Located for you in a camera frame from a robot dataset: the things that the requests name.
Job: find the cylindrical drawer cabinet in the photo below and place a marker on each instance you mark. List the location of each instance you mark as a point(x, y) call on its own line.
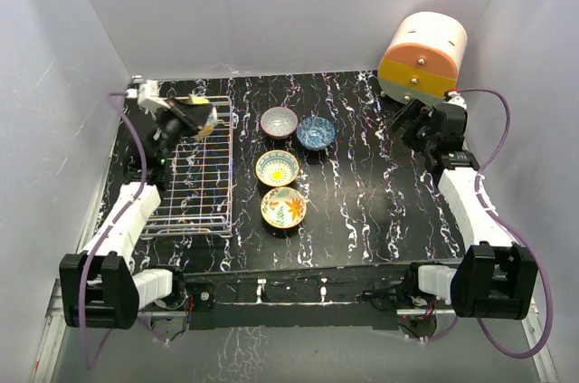
point(423, 59)

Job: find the yellow sun pattern bowl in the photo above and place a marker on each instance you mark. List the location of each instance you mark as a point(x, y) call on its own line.
point(277, 168)

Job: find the orange blue swirl bowl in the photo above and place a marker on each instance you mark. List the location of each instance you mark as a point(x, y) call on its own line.
point(212, 118)

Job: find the aluminium frame rail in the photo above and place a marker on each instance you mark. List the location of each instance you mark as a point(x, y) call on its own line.
point(52, 337)

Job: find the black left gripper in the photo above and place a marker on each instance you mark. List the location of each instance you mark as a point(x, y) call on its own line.
point(190, 115)

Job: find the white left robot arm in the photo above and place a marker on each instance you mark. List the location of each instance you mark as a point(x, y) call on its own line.
point(98, 288)

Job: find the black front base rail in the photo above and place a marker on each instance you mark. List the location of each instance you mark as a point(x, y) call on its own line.
point(375, 295)

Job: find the grey bowl red rim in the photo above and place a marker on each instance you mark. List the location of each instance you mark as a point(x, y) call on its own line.
point(279, 122)

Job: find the white wire dish rack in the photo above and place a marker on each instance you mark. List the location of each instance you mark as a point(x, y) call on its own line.
point(199, 197)

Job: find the blue patterned bowl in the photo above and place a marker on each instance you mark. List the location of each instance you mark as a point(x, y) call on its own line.
point(315, 133)

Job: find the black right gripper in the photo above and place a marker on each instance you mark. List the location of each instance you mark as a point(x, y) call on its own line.
point(407, 113)

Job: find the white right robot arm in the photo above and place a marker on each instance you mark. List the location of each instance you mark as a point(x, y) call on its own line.
point(496, 276)

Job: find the orange flower leaf bowl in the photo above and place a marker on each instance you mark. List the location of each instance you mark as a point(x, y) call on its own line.
point(283, 207)

